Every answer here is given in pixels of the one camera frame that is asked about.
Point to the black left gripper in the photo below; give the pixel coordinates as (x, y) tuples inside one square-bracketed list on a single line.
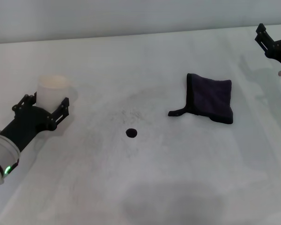
[(25, 124)]

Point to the white paper cup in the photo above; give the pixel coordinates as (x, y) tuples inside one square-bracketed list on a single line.
[(52, 92)]

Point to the dark purple rag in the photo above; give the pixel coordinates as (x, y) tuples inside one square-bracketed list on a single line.
[(210, 98)]

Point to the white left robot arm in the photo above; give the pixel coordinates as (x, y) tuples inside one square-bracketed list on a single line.
[(1, 154)]

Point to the black water stain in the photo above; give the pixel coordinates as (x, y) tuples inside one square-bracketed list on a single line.
[(131, 133)]

